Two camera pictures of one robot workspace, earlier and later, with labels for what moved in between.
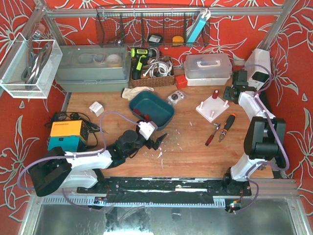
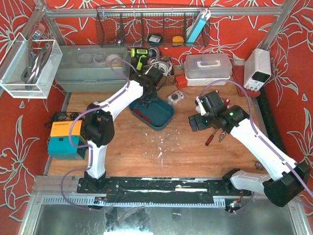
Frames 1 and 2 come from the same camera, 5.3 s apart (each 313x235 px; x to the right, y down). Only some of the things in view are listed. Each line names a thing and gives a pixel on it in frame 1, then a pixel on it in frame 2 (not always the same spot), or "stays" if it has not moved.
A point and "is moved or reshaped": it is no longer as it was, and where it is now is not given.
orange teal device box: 71,135 stays
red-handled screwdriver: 208,141 stays
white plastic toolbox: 208,69 stays
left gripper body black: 150,142 to 148,97
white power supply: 257,68 stays
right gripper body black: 228,93 to 195,121
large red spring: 215,94 is moved or reshaped
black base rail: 167,190 stays
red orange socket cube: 181,81 stays
